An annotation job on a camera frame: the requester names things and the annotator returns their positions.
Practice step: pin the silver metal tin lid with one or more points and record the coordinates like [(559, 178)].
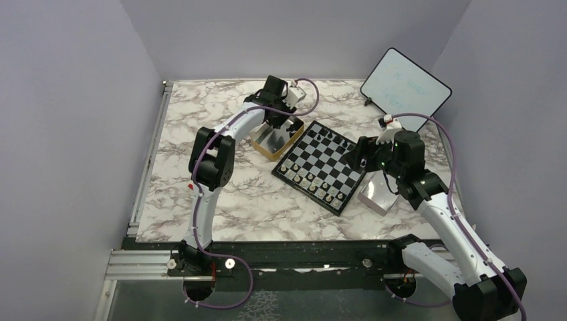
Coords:
[(376, 195)]

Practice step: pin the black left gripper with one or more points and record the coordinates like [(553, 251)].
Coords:
[(277, 122)]

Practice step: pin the aluminium frame rail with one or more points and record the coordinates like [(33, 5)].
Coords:
[(138, 204)]

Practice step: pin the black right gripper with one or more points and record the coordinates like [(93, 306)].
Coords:
[(367, 147)]

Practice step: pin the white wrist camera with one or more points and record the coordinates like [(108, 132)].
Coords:
[(389, 126), (293, 95)]

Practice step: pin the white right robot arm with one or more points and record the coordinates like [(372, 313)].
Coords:
[(479, 285)]

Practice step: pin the pile of black chess pieces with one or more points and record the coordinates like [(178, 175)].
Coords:
[(292, 129)]

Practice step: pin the black and white chessboard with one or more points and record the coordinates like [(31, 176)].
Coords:
[(323, 160)]

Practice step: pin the yellow metal tin box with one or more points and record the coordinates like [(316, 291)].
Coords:
[(273, 142)]

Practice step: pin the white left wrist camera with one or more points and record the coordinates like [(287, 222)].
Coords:
[(293, 95)]

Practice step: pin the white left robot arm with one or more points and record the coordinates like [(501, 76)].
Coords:
[(213, 157)]

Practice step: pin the small whiteboard on stand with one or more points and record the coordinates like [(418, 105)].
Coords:
[(398, 85)]

